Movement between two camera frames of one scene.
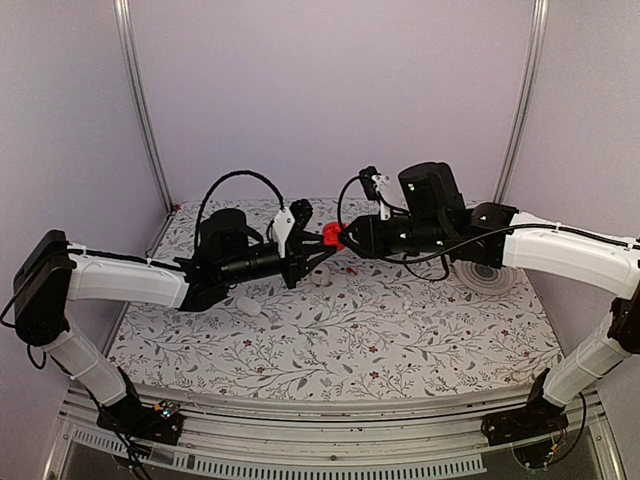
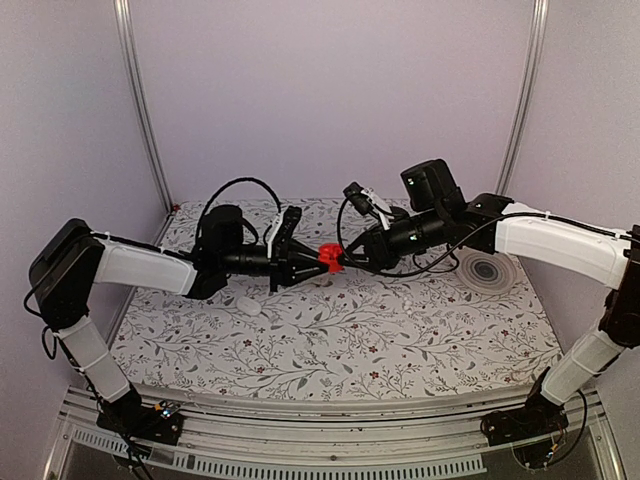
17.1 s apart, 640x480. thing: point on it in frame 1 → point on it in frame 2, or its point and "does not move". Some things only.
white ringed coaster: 484,279 does not move
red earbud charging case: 330,235 → 330,253
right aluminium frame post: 530,99 does not move
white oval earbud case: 249,306 does not move
